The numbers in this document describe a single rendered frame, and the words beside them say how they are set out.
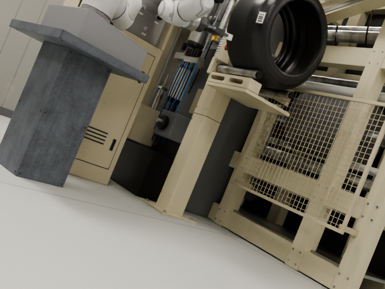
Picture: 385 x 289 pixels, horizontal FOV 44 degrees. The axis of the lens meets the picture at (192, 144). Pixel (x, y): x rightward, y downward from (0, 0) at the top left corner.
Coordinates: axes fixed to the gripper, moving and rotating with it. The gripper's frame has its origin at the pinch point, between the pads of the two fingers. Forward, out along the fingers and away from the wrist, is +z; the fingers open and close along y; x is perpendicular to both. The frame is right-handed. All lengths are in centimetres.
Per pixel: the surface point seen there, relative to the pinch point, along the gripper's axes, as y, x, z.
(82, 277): -96, 89, -94
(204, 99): 34, 33, 22
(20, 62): 295, 44, -16
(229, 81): 5.8, 20.7, 14.9
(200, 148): 26, 62, 24
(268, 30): -12.0, -8.7, 15.7
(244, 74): -1.8, 15.3, 17.6
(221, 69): 19.0, 14.5, 17.3
